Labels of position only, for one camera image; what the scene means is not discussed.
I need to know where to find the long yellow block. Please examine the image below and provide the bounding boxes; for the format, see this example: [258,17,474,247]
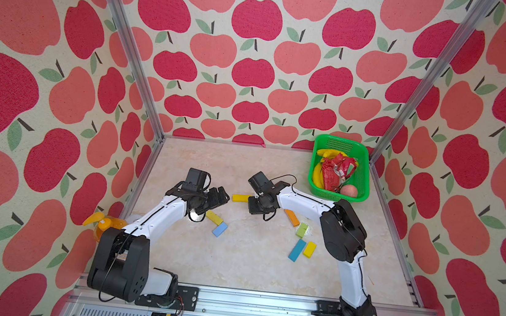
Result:
[232,194,251,203]

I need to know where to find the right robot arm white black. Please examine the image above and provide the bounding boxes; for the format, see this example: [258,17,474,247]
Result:
[248,172,377,316]

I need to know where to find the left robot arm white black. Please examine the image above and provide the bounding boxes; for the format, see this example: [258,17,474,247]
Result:
[87,181,230,305]

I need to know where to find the yellow-green long block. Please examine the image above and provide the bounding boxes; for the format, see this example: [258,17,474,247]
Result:
[205,210,224,226]

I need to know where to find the orange block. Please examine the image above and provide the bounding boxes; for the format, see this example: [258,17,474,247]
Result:
[284,209,300,227]

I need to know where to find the light blue block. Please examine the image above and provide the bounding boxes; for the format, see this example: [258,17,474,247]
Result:
[212,222,228,237]

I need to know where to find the green block lower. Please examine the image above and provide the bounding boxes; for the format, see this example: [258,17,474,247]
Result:
[296,223,309,239]

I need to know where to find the cyan long block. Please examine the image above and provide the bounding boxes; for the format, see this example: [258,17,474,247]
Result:
[288,239,307,262]

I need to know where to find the bananas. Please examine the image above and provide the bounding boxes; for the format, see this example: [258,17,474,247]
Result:
[312,149,359,193]

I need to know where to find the yellow block right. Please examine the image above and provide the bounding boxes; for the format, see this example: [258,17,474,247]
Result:
[302,241,316,259]

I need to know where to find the red snack bag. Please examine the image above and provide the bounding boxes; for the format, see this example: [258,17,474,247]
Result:
[321,151,359,192]

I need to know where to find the green plastic basket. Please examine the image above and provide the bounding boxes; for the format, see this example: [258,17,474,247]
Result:
[309,134,370,203]

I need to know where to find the peach fruit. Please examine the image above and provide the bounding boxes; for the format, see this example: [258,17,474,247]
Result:
[340,184,359,198]

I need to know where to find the orange soap bottle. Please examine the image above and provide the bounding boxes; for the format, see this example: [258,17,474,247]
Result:
[83,212,127,242]

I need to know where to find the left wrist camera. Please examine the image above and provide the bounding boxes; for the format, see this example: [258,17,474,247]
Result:
[182,168,212,193]

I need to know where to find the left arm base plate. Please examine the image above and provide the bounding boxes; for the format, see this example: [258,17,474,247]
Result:
[135,285,200,312]

